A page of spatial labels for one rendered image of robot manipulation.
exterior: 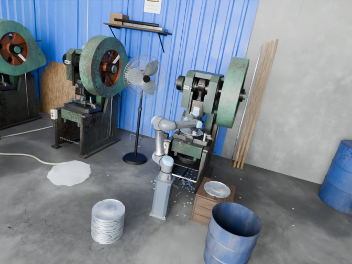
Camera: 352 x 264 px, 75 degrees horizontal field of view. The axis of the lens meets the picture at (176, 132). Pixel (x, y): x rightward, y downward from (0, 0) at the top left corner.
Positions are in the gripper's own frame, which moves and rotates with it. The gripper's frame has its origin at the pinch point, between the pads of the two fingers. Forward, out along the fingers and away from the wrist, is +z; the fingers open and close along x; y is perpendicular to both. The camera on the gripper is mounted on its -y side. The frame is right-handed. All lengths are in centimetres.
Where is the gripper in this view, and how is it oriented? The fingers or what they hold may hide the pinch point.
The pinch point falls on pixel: (191, 134)
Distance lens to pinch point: 275.4
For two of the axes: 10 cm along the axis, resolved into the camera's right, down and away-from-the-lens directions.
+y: 9.5, 2.4, -2.2
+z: -0.1, 7.2, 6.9
